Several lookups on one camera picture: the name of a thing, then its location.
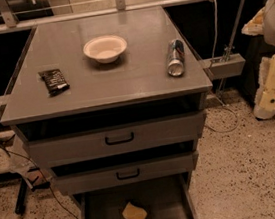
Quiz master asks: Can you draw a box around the yellow sponge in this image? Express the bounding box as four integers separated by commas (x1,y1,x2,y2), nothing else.
122,201,147,219

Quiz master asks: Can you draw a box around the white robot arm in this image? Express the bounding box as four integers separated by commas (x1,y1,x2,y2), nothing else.
241,0,275,119

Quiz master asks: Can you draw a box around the bottom grey drawer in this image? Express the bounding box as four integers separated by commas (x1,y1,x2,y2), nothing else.
81,175,196,219

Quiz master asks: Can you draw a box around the grey drawer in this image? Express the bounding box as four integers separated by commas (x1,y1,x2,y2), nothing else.
25,111,206,167
55,152,198,195
81,175,196,219

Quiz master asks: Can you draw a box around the grey drawer cabinet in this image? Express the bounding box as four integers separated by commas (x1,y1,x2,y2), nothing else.
0,0,232,219

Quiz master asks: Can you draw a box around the middle grey drawer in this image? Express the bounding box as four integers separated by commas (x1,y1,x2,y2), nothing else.
55,152,198,195

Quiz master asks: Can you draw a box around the top grey drawer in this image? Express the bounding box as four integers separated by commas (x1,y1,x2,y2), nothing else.
25,111,206,167

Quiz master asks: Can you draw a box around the metal stand pole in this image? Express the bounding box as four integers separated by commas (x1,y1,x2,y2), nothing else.
221,0,245,62

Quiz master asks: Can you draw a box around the silver blue drink can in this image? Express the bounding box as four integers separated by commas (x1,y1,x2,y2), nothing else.
166,39,185,77

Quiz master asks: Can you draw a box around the black snack packet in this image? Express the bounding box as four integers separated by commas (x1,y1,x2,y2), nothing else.
39,69,70,97

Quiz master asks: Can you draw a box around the black clamp tool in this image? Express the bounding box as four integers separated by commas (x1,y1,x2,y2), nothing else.
14,168,51,216

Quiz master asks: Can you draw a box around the grey right side bracket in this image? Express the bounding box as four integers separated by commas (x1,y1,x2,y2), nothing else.
200,54,245,80

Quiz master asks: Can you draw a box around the white power cable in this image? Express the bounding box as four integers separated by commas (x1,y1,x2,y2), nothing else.
187,0,241,137

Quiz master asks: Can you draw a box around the black floor cable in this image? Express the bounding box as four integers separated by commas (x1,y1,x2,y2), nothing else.
0,104,82,219

